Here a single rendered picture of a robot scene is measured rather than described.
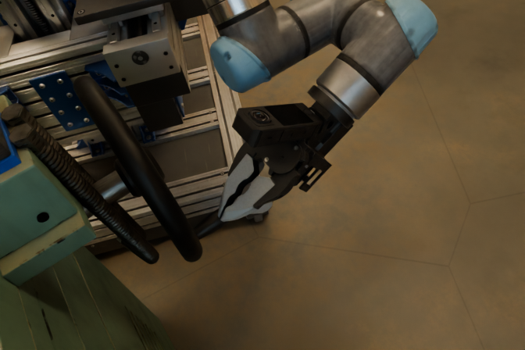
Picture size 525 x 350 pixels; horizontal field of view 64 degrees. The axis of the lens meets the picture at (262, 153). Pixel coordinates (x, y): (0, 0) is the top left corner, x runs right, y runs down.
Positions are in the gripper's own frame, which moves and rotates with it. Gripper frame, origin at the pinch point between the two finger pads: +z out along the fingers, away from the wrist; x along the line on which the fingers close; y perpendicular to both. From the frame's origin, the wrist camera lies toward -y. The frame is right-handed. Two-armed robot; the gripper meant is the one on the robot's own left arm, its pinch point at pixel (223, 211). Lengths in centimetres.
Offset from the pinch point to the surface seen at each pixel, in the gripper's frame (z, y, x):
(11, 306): 16.6, -18.9, -0.6
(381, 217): -8, 94, 9
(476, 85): -70, 129, 29
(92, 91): -2.6, -17.4, 12.8
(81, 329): 24.8, -3.7, 1.8
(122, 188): 6.8, -7.0, 9.7
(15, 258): 15.1, -18.1, 4.3
